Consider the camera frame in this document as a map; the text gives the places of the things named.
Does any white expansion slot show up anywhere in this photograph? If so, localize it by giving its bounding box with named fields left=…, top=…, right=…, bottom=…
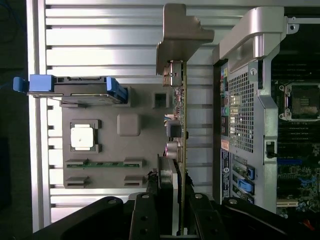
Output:
left=275, top=199, right=299, bottom=208

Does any grey plastic parts rack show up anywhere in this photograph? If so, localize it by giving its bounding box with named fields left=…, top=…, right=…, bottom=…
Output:
left=59, top=84, right=176, bottom=190

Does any green motherboard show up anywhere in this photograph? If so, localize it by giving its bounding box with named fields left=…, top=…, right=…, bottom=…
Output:
left=271, top=44, right=320, bottom=219

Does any silver CPU chip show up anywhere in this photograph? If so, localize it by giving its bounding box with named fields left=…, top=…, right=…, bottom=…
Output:
left=70, top=121, right=96, bottom=151

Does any blue slot retainer clip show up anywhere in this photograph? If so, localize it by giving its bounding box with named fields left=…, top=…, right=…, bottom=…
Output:
left=238, top=178, right=255, bottom=199
left=245, top=165, right=256, bottom=181

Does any green bare RAM stick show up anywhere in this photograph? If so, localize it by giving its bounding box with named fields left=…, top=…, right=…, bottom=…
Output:
left=83, top=161, right=126, bottom=168

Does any CPU socket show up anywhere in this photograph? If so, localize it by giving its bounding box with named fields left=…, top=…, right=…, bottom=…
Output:
left=278, top=81, right=320, bottom=123

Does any hard disk with blue caddy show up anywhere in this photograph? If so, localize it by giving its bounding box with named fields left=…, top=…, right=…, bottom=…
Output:
left=12, top=74, right=131, bottom=108

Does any open dark grey PC case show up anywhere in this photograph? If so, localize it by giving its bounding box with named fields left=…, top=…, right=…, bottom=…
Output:
left=212, top=6, right=320, bottom=226

